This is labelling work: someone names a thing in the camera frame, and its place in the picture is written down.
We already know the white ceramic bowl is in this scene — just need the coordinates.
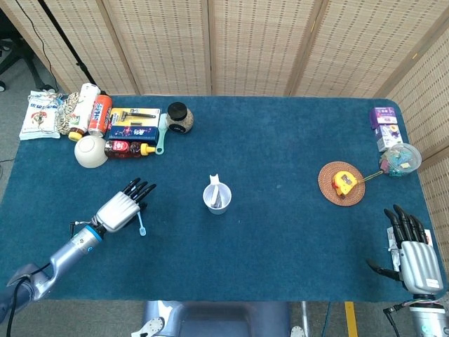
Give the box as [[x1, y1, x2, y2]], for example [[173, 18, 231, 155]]
[[74, 135, 109, 169]]

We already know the clear tub of coloured clips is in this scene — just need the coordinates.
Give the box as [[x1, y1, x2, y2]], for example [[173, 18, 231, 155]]
[[378, 142, 422, 178]]

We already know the white purple toothpaste tube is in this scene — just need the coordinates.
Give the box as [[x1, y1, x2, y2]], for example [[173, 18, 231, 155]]
[[209, 184, 225, 209]]

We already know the dark blue long box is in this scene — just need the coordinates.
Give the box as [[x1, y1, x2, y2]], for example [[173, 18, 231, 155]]
[[107, 125, 161, 142]]

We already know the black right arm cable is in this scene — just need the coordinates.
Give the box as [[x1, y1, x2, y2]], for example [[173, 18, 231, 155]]
[[383, 303, 410, 337]]

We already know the thin black hanging cable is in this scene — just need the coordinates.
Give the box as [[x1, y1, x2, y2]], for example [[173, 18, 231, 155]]
[[13, 0, 59, 91]]

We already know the razor in yellow card pack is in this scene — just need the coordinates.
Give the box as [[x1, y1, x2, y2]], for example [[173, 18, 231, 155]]
[[106, 107, 162, 131]]

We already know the glass jar with black lid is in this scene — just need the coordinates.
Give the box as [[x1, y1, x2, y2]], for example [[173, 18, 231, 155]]
[[165, 101, 195, 136]]

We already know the black stand pole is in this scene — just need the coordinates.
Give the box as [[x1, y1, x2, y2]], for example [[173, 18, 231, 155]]
[[37, 0, 108, 95]]

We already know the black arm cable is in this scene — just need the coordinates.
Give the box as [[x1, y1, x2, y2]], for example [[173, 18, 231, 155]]
[[383, 303, 410, 337], [6, 263, 51, 337]]

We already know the beige braided rope bundle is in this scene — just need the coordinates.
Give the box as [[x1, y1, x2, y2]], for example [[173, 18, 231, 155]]
[[55, 91, 80, 136]]

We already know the round woven brown coaster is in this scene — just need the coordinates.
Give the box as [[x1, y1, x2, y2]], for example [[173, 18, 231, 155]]
[[317, 161, 366, 208]]

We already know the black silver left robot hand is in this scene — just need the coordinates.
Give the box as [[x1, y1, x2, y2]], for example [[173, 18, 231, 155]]
[[91, 177, 158, 233]]

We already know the white printed food bag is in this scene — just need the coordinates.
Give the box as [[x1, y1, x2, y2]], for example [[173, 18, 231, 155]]
[[19, 90, 62, 141]]

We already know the white and purple box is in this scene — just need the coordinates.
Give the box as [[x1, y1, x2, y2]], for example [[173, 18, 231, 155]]
[[374, 124, 404, 152]]

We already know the white bottle with yellow cap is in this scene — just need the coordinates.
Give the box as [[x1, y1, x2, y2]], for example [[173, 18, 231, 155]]
[[67, 82, 102, 143]]

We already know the orange drink can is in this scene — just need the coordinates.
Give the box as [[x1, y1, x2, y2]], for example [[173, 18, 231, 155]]
[[87, 94, 114, 137]]

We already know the dark red bottle yellow cap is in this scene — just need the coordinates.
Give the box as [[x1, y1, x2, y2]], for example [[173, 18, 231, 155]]
[[104, 139, 156, 159]]

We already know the blue-grey robot torso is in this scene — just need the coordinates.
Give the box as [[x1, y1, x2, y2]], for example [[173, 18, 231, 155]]
[[131, 300, 306, 337]]

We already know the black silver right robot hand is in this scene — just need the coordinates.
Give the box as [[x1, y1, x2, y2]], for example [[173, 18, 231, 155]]
[[366, 204, 445, 293]]

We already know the white cup with handle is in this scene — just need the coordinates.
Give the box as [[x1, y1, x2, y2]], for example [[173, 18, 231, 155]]
[[202, 173, 233, 216]]

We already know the yellow tape measure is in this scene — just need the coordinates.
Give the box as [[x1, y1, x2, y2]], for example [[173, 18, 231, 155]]
[[332, 170, 385, 197]]

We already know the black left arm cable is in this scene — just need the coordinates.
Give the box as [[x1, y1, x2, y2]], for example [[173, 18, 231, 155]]
[[6, 263, 51, 337]]

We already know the white and blue mask box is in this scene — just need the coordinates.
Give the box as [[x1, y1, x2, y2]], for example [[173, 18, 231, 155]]
[[387, 226, 432, 252]]

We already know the dark office chair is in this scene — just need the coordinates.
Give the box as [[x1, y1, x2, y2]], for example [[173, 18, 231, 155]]
[[0, 10, 46, 93]]

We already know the bamboo folding screen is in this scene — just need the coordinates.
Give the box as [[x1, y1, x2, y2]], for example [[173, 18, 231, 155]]
[[0, 0, 449, 225]]

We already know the blue felt table cloth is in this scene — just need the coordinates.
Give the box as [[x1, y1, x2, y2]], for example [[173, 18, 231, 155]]
[[0, 95, 439, 303]]

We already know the mint green brush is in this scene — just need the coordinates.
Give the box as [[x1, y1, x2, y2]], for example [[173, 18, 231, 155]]
[[154, 112, 169, 156]]

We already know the white paper packet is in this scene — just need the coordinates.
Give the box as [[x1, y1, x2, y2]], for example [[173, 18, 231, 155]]
[[390, 247, 404, 273]]

